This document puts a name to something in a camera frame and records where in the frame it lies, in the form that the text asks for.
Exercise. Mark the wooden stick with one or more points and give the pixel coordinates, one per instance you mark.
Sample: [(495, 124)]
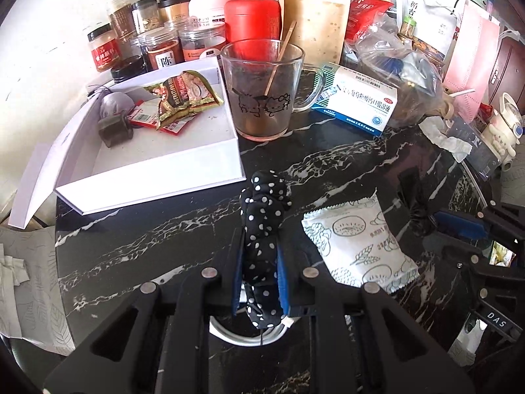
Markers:
[(280, 59)]

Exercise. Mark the red label spice jar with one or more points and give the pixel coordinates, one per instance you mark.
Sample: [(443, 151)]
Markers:
[(102, 53)]

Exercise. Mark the leaf patterned paper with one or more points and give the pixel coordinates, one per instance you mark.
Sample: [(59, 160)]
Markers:
[(37, 308)]

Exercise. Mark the black scrunchie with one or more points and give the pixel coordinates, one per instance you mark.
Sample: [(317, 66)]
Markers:
[(420, 213)]

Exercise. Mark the pink canister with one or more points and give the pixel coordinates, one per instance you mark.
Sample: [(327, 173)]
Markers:
[(207, 10)]

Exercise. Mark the amber jar with black lid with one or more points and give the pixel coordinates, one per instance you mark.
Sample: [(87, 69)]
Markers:
[(174, 12)]

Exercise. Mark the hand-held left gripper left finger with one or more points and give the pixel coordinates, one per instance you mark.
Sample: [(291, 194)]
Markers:
[(236, 283)]

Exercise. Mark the wooden door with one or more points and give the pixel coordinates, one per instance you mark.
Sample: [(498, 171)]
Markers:
[(510, 65)]

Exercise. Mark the white plush toy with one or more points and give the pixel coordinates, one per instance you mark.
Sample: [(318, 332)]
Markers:
[(502, 131)]

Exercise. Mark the red snack bag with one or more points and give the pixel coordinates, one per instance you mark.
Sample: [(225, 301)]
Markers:
[(367, 12)]

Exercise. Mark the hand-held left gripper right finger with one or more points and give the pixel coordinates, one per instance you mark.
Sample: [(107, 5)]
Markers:
[(283, 283)]

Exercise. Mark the glass mug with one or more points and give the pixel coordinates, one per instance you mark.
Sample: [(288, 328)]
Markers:
[(262, 102)]

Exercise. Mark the white box lid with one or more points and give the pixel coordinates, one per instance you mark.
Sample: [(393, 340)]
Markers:
[(37, 180)]

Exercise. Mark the black lid jar with slices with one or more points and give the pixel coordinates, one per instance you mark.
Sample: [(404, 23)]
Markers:
[(145, 16)]

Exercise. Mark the crumpled white tissue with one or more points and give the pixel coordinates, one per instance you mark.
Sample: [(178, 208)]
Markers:
[(445, 137)]

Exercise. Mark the clear plastic packaging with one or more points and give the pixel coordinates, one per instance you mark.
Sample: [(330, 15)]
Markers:
[(478, 152)]

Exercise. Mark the clear plastic bag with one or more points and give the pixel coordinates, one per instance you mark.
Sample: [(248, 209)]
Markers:
[(410, 86)]

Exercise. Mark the red canister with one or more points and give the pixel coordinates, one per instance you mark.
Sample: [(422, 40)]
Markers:
[(250, 20)]

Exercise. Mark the crumpled white paper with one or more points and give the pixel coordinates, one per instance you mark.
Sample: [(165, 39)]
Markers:
[(12, 271)]

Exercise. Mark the wide clear jar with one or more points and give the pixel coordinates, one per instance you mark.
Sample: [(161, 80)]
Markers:
[(201, 45)]

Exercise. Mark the white blue medicine box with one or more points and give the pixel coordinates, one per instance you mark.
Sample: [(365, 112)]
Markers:
[(357, 98)]

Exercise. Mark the kraft paper pouch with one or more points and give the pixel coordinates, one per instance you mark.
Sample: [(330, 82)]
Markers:
[(318, 24)]

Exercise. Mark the gold snack packet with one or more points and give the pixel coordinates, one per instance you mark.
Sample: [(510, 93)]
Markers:
[(184, 94)]

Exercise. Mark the orange label clear jar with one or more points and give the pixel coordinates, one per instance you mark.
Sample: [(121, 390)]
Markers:
[(162, 55)]

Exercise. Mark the toothpick jar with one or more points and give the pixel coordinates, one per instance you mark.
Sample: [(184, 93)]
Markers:
[(408, 26)]

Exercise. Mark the red sachet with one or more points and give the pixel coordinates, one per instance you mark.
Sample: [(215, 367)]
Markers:
[(143, 117), (176, 126)]

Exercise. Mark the brown label tall clear jar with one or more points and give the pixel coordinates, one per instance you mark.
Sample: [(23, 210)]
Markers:
[(121, 18)]

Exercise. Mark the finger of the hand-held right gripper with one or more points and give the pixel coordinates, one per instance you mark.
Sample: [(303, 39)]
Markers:
[(455, 222), (471, 266)]

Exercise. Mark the white paper bag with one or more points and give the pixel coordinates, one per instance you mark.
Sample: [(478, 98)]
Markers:
[(434, 28)]

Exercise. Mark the white kiwi print packet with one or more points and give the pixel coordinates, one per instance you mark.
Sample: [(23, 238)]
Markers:
[(361, 246)]

